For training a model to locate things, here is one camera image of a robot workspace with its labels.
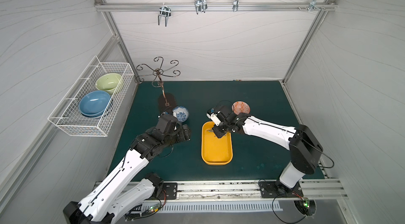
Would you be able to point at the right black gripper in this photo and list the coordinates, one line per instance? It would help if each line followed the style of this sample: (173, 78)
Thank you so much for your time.
(220, 127)

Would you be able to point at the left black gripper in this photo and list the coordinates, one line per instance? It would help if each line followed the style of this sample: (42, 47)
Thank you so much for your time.
(182, 132)

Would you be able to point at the yellow plastic storage box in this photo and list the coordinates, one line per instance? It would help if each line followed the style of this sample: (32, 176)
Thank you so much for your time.
(215, 151)

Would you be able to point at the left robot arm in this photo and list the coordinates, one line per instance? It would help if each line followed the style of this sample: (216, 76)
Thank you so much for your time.
(108, 202)

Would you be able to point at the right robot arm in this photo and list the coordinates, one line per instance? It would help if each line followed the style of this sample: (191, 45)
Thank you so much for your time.
(305, 150)

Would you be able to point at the red white patterned bowl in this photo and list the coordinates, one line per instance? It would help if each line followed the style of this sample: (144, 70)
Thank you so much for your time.
(241, 107)

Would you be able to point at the blue white floral bowl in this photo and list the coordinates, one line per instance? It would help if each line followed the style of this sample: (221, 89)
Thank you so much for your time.
(181, 113)

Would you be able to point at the green mat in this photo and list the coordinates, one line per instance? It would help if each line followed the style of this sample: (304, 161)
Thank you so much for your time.
(253, 158)

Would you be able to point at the metal mug tree stand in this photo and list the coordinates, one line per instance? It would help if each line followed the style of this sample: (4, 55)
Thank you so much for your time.
(166, 101)

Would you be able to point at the green ceramic bowl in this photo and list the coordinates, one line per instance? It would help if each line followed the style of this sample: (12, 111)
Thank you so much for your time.
(111, 83)

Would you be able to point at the blue ceramic plate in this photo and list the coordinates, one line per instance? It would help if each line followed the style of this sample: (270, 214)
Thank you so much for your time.
(94, 103)

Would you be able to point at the double prong metal hook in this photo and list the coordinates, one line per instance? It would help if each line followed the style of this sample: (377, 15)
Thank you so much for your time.
(164, 14)

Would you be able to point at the small metal hook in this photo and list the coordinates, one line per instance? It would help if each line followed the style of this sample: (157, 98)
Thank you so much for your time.
(235, 5)

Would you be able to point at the looped metal hook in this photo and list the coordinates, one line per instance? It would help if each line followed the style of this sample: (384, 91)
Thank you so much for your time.
(200, 6)

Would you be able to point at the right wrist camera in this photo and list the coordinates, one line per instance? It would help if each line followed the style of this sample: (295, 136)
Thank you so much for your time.
(213, 117)

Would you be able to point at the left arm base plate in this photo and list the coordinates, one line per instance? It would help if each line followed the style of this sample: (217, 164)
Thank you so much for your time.
(167, 191)

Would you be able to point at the aluminium front rail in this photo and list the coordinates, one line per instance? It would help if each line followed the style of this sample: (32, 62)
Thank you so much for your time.
(248, 190)

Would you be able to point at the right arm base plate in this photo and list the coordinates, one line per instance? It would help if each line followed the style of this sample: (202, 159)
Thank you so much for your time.
(273, 189)

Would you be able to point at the white wire basket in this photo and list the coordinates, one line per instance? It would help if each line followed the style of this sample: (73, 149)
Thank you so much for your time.
(67, 117)

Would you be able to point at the white vented cable duct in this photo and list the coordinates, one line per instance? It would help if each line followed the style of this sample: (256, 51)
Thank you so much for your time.
(221, 207)

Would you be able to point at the aluminium cross rail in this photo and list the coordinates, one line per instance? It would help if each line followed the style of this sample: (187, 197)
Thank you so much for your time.
(212, 7)

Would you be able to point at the metal hook bracket right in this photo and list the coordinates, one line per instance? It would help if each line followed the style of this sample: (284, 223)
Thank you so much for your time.
(312, 6)

